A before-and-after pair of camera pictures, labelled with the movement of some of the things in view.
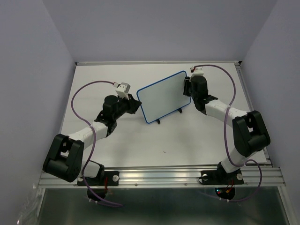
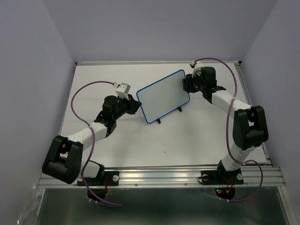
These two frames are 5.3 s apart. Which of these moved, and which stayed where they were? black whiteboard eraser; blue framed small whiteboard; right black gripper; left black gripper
Moved: right black gripper
Stayed: black whiteboard eraser; left black gripper; blue framed small whiteboard
